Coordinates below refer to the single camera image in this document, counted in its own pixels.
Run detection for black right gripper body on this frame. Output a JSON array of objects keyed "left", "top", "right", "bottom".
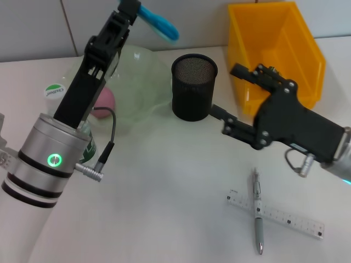
[{"left": 253, "top": 79, "right": 346, "bottom": 164}]

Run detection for grey right arm cable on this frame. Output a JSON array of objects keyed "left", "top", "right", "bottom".
[{"left": 284, "top": 149, "right": 316, "bottom": 179}]

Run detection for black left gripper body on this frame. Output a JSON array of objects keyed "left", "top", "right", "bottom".
[{"left": 53, "top": 12, "right": 131, "bottom": 130}]

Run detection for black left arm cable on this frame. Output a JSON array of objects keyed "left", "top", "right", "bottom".
[{"left": 75, "top": 106, "right": 118, "bottom": 182}]

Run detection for clear green-label water bottle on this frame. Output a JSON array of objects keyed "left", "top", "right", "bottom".
[{"left": 43, "top": 83, "right": 99, "bottom": 168}]

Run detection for yellow plastic bin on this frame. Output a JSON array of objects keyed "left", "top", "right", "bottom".
[{"left": 227, "top": 1, "right": 327, "bottom": 116}]

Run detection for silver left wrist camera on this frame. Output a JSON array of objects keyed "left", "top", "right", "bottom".
[{"left": 0, "top": 113, "right": 20, "bottom": 171}]

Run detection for pink peach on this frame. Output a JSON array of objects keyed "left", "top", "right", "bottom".
[{"left": 92, "top": 87, "right": 116, "bottom": 120}]

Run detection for transparent plastic ruler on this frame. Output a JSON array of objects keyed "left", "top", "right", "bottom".
[{"left": 225, "top": 188, "right": 326, "bottom": 241}]

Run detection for grey ballpoint pen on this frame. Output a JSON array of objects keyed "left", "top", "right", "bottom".
[{"left": 252, "top": 167, "right": 265, "bottom": 256}]

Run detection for blue scissors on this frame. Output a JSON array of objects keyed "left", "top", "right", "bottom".
[{"left": 136, "top": 4, "right": 180, "bottom": 42}]

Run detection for pale green glass fruit plate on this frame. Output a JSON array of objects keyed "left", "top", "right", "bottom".
[{"left": 61, "top": 45, "right": 173, "bottom": 133}]

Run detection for black mesh pen cup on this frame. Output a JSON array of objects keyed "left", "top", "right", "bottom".
[{"left": 171, "top": 53, "right": 219, "bottom": 122}]

